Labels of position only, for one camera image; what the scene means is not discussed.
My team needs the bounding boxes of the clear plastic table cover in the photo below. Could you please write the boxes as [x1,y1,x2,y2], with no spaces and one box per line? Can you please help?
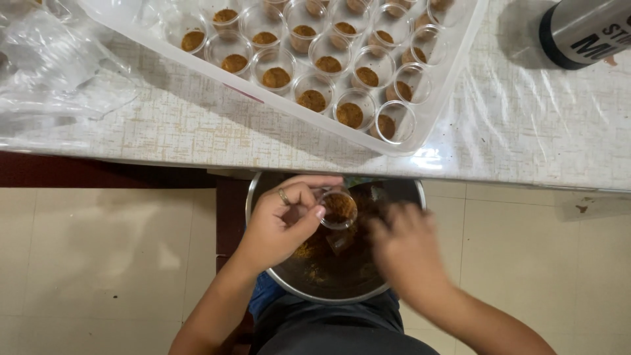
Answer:
[0,0,631,194]

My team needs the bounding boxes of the dark shorts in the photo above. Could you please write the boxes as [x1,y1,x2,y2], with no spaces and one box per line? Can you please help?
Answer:
[250,290,440,355]

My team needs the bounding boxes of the clear plastic tray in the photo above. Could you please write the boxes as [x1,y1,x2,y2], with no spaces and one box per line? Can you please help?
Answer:
[78,0,490,158]

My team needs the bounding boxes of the brown spice powder heap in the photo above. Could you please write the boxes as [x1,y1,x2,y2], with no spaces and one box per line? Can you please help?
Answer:
[294,181,397,287]

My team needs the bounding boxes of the steel mug with black band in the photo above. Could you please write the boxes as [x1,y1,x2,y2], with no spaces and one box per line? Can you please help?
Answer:
[538,0,631,71]

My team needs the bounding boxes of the blue shirt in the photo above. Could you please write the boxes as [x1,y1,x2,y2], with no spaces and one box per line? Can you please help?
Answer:
[248,270,288,322]

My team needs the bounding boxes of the round steel bowl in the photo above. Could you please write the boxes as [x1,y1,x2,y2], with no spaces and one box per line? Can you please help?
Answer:
[245,172,427,305]

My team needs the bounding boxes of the crumpled clear plastic bag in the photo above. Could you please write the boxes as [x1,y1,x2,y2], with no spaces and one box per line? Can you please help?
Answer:
[0,0,145,151]

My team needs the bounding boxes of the person's left hand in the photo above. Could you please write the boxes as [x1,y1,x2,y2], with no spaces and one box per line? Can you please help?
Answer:
[236,174,344,271]

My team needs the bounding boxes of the person's right hand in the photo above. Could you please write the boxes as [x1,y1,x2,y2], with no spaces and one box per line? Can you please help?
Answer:
[367,201,447,296]

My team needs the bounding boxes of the rows of filled plastic cups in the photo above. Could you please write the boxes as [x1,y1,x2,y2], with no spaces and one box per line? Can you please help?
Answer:
[163,0,456,145]

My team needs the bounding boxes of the small clear powder cup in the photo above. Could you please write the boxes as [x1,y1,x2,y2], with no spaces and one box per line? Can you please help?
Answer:
[318,189,359,231]
[327,231,355,256]

